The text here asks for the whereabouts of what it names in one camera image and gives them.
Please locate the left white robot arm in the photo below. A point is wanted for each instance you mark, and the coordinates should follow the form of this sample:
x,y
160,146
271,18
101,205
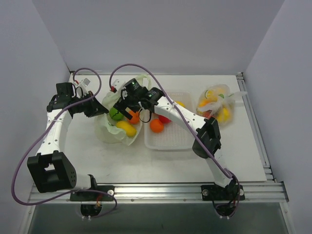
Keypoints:
x,y
50,168

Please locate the orange fake orange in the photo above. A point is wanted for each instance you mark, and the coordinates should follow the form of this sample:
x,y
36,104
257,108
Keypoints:
x,y
135,117
156,126

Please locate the yellow fake mango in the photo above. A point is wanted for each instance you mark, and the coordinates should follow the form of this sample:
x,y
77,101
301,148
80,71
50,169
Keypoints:
x,y
127,127
180,103

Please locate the white plastic basket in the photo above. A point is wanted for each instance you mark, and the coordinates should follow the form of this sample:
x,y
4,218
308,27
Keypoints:
x,y
173,137

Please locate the yellow fake mango back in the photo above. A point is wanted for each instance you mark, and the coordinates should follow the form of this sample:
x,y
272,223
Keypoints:
x,y
180,103

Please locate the yellow fake mango front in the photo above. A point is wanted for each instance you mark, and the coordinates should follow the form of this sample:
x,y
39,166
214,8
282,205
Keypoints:
x,y
127,127

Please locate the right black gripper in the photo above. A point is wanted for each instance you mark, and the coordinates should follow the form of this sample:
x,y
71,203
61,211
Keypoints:
x,y
122,104

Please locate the red fake apple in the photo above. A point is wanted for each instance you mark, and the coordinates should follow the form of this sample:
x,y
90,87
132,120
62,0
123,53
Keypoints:
x,y
163,119

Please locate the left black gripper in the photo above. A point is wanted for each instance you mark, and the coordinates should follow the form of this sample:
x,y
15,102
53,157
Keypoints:
x,y
92,105

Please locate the aluminium front rail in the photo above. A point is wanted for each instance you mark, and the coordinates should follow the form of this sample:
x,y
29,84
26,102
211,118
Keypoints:
x,y
141,193

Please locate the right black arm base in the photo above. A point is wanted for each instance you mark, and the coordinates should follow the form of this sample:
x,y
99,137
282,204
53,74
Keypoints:
x,y
216,193

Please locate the aluminium rail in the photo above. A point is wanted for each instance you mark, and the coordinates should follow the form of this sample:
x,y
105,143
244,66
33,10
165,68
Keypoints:
x,y
141,193
258,138

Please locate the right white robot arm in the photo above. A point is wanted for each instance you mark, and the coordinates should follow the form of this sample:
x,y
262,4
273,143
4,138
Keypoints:
x,y
207,144

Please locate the green avocado print plastic bag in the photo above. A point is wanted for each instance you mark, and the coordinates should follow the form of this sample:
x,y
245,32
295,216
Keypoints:
x,y
105,128

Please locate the tied clear bag of fruits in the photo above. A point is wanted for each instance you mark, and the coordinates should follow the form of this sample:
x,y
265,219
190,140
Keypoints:
x,y
218,101

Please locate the green fake fruit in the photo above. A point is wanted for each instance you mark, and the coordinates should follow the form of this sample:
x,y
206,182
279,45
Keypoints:
x,y
115,114

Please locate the aluminium right rail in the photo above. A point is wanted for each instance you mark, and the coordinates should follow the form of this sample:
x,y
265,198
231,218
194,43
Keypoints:
x,y
258,138

